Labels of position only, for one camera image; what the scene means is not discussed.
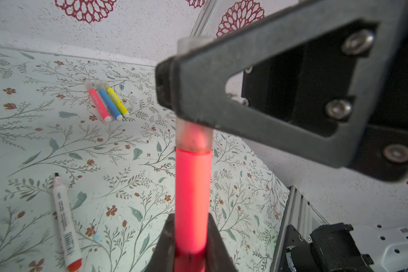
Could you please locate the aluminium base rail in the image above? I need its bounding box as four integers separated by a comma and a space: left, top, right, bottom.
270, 186, 329, 272

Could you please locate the pink highlighter pen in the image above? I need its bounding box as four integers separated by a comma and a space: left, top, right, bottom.
83, 79, 112, 122

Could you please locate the blue highlighter pen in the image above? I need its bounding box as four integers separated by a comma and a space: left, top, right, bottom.
95, 82, 123, 121

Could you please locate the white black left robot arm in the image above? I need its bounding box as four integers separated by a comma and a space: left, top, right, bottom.
145, 215, 408, 272

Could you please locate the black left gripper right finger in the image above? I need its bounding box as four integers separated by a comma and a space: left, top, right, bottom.
205, 213, 237, 272

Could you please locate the yellow highlighter pen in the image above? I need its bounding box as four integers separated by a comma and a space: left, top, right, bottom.
102, 80, 129, 118

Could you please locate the white red marker pen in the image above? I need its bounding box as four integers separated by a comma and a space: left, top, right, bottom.
53, 173, 83, 272

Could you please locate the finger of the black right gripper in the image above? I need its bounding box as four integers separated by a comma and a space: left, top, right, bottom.
155, 1, 408, 181

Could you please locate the pink highlighter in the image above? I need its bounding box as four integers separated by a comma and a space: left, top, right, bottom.
174, 147, 212, 272

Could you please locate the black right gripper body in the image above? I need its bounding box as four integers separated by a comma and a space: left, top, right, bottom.
241, 20, 408, 136

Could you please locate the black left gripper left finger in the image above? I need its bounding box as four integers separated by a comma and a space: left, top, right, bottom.
145, 214, 176, 272

